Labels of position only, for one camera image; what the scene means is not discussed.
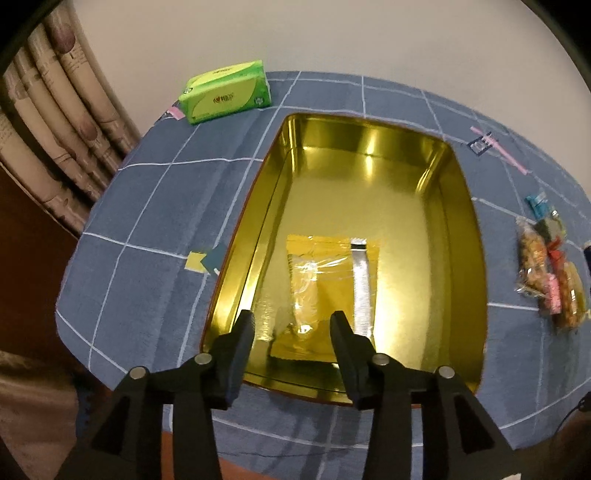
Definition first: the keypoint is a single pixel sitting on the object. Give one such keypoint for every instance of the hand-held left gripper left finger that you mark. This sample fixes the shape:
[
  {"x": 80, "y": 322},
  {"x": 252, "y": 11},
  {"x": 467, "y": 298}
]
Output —
[{"x": 242, "y": 341}]

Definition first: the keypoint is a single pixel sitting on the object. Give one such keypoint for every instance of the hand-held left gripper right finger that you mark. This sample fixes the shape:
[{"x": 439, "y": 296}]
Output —
[{"x": 344, "y": 346}]

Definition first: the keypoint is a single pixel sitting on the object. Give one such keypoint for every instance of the clear yellow snack packet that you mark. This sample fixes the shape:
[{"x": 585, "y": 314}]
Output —
[{"x": 323, "y": 286}]

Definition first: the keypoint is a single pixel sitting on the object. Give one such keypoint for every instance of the gold tin box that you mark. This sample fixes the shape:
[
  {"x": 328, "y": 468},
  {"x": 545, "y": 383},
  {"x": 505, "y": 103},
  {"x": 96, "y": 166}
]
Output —
[{"x": 369, "y": 194}]

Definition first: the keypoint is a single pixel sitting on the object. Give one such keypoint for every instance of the orange snack packet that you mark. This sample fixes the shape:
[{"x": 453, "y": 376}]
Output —
[{"x": 570, "y": 295}]

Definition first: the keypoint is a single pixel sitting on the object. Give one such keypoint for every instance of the grey snack packet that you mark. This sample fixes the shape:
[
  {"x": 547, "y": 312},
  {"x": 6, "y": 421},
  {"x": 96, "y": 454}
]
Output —
[{"x": 548, "y": 228}]

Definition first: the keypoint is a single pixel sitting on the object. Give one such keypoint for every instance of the blue checked tablecloth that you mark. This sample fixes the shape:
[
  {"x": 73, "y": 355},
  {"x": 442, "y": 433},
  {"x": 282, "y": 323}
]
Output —
[{"x": 152, "y": 221}]

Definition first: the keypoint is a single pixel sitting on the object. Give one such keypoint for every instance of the clear mixed nut packet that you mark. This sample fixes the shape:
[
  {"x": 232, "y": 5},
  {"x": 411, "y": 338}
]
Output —
[{"x": 531, "y": 254}]

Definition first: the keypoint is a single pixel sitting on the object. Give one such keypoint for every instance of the pink snack packet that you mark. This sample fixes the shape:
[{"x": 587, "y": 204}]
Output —
[{"x": 551, "y": 290}]

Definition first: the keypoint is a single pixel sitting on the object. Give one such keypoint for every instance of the blue snack packet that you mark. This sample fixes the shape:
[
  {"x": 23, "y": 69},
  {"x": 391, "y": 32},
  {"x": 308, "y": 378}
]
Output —
[{"x": 536, "y": 203}]

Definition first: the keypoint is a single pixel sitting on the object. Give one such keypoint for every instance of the green tissue pack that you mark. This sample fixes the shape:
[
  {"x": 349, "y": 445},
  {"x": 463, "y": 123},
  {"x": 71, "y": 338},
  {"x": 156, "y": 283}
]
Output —
[{"x": 221, "y": 92}]

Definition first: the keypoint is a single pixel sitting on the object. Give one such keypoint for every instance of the printed beige curtain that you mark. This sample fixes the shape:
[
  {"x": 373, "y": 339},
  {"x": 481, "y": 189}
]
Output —
[{"x": 55, "y": 115}]

